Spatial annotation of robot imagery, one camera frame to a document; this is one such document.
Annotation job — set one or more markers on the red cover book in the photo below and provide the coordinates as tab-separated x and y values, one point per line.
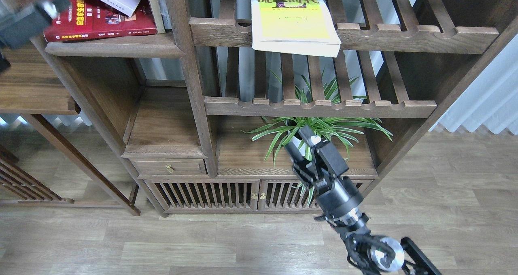
94	19

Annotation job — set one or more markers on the yellow cover book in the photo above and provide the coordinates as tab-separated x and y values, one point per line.
299	27

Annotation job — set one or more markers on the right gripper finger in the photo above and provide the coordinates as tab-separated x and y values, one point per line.
300	164
324	152

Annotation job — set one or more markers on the slatted cabinet door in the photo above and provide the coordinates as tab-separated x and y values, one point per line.
206	196
285	196

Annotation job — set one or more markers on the spider plant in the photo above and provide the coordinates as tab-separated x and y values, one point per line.
340	128

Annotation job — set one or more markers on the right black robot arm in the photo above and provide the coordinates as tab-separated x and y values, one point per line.
379	254

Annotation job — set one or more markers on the right slatted cabinet door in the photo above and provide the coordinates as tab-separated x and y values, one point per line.
285	196

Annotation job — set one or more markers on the small wooden drawer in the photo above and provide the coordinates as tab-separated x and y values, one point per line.
164	166

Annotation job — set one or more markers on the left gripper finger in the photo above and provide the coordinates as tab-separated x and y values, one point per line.
17	28

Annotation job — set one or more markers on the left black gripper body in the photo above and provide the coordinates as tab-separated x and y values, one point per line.
4	63

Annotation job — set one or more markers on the white plant pot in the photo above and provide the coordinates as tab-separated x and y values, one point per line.
299	141

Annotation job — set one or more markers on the white upright book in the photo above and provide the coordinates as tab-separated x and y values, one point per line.
165	15

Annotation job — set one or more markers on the white curtain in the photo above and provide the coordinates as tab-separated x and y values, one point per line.
491	100

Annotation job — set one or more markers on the brown upright book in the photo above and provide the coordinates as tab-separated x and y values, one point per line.
155	9

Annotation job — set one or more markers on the dark wooden bookshelf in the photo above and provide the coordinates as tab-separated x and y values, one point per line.
175	95

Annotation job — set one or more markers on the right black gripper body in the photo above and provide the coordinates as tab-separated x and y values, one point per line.
337	196

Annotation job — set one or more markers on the left slatted cabinet door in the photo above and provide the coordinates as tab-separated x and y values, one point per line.
206	196

